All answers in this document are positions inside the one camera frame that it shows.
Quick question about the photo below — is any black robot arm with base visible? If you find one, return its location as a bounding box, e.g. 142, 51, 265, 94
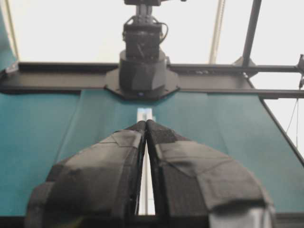
105, 0, 180, 100

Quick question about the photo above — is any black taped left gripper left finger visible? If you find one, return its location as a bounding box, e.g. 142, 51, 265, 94
25, 121, 145, 228

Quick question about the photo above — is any black vertical frame post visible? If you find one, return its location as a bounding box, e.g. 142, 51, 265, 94
242, 0, 262, 67

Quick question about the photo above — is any black table frame rail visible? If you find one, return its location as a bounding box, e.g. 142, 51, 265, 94
0, 62, 304, 100

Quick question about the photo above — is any large silver metal rail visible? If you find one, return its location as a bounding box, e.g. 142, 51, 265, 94
137, 107, 155, 215

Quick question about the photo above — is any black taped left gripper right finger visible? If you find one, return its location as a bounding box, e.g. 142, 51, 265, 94
146, 120, 276, 228

